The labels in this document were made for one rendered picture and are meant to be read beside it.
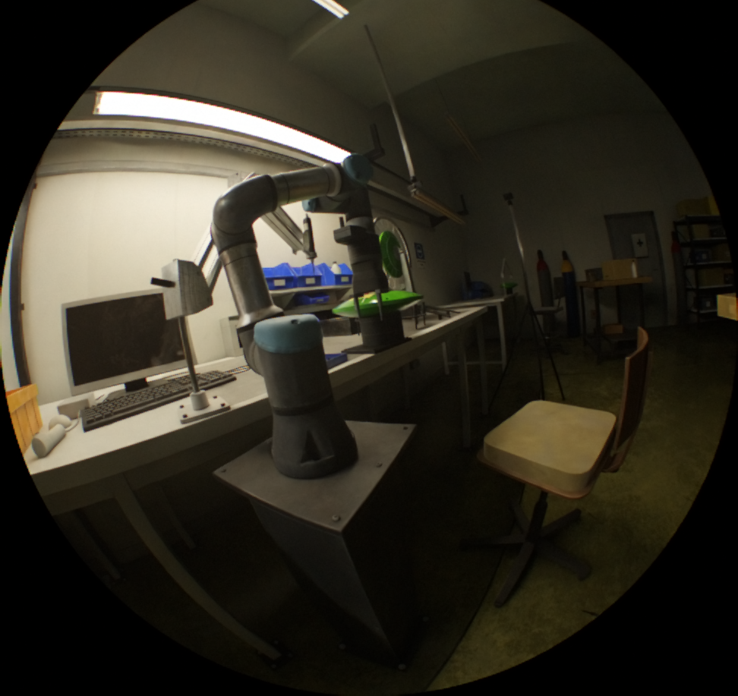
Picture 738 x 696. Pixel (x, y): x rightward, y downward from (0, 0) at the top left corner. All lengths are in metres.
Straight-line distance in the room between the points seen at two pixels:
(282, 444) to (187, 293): 0.31
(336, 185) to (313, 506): 0.47
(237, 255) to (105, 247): 1.13
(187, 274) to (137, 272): 0.96
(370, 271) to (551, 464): 0.64
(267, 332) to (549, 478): 0.69
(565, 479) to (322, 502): 0.56
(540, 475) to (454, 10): 3.32
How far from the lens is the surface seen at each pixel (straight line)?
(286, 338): 0.32
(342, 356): 0.71
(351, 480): 0.34
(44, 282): 1.54
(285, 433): 0.35
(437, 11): 3.12
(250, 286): 0.44
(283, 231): 0.95
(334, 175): 0.47
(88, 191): 1.66
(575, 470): 0.71
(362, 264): 0.58
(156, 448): 0.48
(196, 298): 0.52
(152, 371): 0.96
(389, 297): 0.75
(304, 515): 0.31
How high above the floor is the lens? 1.05
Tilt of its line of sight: 5 degrees down
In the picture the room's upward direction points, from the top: 9 degrees counter-clockwise
